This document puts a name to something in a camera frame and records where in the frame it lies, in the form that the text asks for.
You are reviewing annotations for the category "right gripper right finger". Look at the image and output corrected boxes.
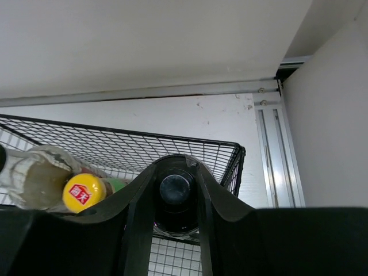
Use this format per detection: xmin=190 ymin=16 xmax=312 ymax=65
xmin=191 ymin=164 xmax=367 ymax=275

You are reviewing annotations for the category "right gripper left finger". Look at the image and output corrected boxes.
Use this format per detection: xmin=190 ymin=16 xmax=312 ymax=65
xmin=1 ymin=162 xmax=159 ymax=275

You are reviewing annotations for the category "green-label chili sauce bottle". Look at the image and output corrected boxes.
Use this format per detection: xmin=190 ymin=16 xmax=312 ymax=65
xmin=62 ymin=173 xmax=131 ymax=213

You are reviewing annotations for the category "tall red-label sauce bottle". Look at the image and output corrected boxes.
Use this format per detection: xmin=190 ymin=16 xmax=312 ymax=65
xmin=1 ymin=145 xmax=106 ymax=213

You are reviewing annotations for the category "aluminium frame rail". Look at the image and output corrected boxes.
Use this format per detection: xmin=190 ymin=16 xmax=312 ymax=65
xmin=1 ymin=56 xmax=308 ymax=208

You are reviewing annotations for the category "black wire basket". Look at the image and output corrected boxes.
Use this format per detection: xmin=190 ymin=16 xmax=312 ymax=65
xmin=1 ymin=115 xmax=246 ymax=275

